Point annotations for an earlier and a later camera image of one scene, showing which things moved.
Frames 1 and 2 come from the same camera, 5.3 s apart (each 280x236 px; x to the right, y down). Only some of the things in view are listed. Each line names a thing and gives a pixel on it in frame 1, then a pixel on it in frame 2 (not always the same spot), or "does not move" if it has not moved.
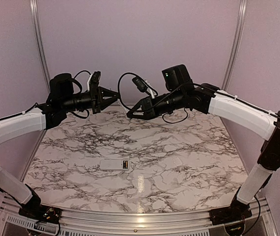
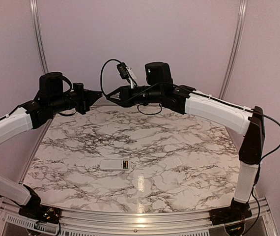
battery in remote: [125, 164] does not move
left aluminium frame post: [34, 8] does not move
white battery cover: [177, 161] does not move
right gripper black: [149, 113] → [124, 92]
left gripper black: [99, 103] → [90, 97]
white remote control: [114, 164] does not move
